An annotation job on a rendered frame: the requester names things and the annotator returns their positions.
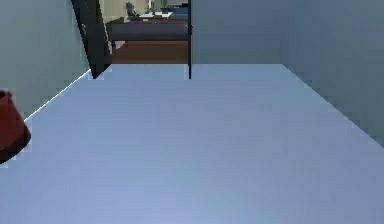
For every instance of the dark purple-grey table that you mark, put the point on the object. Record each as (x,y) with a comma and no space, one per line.
(150,30)

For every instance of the blue box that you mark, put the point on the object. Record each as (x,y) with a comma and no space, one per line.
(180,12)

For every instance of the dark green house plant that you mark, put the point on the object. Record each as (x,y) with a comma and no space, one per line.
(130,10)

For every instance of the red-brown round pot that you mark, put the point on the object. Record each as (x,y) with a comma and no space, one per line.
(9,130)

